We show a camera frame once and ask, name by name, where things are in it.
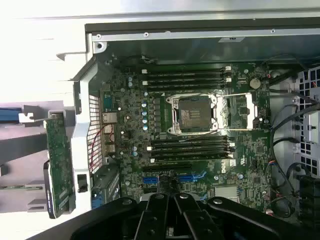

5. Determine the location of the silver chipset heat sink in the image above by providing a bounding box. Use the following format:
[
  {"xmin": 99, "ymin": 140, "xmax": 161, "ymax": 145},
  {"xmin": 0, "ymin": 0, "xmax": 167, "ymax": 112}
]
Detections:
[{"xmin": 214, "ymin": 186, "xmax": 240, "ymax": 202}]

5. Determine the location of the PCIe expansion slot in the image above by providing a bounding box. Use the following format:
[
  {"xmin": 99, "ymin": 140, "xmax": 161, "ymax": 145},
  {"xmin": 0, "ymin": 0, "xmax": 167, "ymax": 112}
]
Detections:
[
  {"xmin": 141, "ymin": 161, "xmax": 193, "ymax": 173},
  {"xmin": 142, "ymin": 171, "xmax": 208, "ymax": 185}
]

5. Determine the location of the black RAM slot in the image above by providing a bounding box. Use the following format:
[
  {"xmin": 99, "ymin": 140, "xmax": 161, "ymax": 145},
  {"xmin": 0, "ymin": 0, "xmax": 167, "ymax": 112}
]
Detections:
[
  {"xmin": 151, "ymin": 136, "xmax": 232, "ymax": 145},
  {"xmin": 141, "ymin": 76, "xmax": 232, "ymax": 86},
  {"xmin": 146, "ymin": 82, "xmax": 232, "ymax": 92},
  {"xmin": 147, "ymin": 142, "xmax": 233, "ymax": 151},
  {"xmin": 141, "ymin": 65, "xmax": 232, "ymax": 75},
  {"xmin": 144, "ymin": 71, "xmax": 232, "ymax": 80},
  {"xmin": 151, "ymin": 147, "xmax": 235, "ymax": 156}
]

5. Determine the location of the open grey PC case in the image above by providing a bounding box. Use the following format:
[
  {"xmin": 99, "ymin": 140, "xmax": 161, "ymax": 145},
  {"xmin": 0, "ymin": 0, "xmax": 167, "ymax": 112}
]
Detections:
[{"xmin": 56, "ymin": 21, "xmax": 320, "ymax": 233}]

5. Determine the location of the metal socket cover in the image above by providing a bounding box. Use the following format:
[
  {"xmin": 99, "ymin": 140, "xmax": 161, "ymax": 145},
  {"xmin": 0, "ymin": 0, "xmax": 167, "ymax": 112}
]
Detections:
[{"xmin": 215, "ymin": 91, "xmax": 259, "ymax": 131}]

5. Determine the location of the metal CPU socket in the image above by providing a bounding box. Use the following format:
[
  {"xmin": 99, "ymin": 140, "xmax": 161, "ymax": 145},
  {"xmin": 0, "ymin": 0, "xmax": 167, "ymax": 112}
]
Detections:
[{"xmin": 165, "ymin": 94, "xmax": 219, "ymax": 136}]

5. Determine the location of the green motherboard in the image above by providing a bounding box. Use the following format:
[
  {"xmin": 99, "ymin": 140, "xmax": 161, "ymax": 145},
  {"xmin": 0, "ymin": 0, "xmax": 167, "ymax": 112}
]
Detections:
[{"xmin": 99, "ymin": 61, "xmax": 274, "ymax": 208}]

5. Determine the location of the metal disk bay cage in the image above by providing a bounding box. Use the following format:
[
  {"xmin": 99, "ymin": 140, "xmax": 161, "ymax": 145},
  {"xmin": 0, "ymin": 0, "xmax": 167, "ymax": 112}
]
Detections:
[{"xmin": 296, "ymin": 66, "xmax": 320, "ymax": 176}]

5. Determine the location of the grey parts rack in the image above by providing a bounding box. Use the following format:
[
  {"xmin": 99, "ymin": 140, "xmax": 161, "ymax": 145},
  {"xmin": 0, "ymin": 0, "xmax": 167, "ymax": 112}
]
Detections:
[{"xmin": 0, "ymin": 99, "xmax": 76, "ymax": 220}]

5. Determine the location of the hard disk blue caddy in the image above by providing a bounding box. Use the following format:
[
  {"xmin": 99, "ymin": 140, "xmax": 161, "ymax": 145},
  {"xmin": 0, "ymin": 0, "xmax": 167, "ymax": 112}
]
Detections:
[{"xmin": 0, "ymin": 106, "xmax": 21, "ymax": 126}]

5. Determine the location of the red black twisted wire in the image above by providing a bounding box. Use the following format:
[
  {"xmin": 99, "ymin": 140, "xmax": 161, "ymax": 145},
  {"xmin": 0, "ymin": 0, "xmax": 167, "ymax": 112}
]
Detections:
[{"xmin": 89, "ymin": 122, "xmax": 116, "ymax": 175}]

